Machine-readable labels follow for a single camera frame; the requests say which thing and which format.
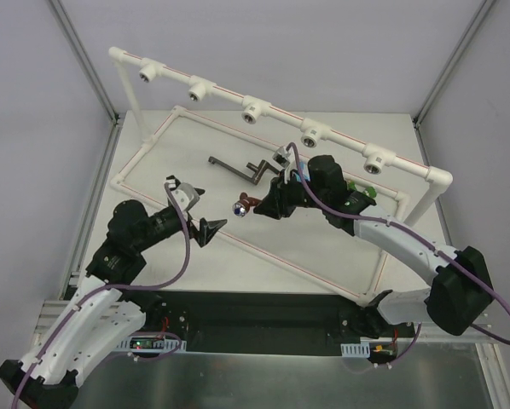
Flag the white PVC pipe frame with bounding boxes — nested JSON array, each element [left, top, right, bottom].
[[102, 47, 452, 302]]

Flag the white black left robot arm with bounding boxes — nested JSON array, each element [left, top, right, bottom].
[[0, 176, 227, 408]]

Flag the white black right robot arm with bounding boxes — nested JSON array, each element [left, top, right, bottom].
[[253, 152, 493, 337]]

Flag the blue plastic faucet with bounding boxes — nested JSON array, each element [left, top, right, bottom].
[[290, 162, 310, 182]]

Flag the grey metal long-spout faucet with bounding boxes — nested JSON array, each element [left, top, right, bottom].
[[207, 156, 280, 187]]

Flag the green plastic faucet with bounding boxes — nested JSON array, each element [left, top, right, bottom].
[[347, 181, 377, 199]]

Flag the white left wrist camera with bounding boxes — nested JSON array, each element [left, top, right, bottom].
[[163, 178, 199, 214]]

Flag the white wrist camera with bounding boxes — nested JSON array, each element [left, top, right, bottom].
[[272, 146, 293, 170], [163, 178, 199, 214]]

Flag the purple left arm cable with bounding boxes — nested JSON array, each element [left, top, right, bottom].
[[9, 185, 196, 409]]

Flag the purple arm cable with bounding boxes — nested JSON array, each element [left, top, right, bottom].
[[9, 185, 196, 409], [287, 141, 510, 372]]

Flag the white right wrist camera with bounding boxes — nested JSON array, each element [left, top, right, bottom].
[[272, 146, 293, 170]]

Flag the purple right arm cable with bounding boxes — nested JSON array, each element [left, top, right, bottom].
[[287, 141, 510, 372]]

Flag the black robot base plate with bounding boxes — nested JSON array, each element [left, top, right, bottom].
[[127, 291, 414, 356]]

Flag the left white cable duct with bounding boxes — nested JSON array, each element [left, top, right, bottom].
[[113, 336, 187, 354]]

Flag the white cable duct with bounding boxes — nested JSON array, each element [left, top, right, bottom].
[[341, 338, 399, 358], [113, 336, 187, 354]]

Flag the aluminium enclosure frame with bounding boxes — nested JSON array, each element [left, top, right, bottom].
[[7, 0, 510, 409]]

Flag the right white cable duct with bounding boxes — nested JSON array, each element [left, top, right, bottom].
[[341, 338, 399, 358]]

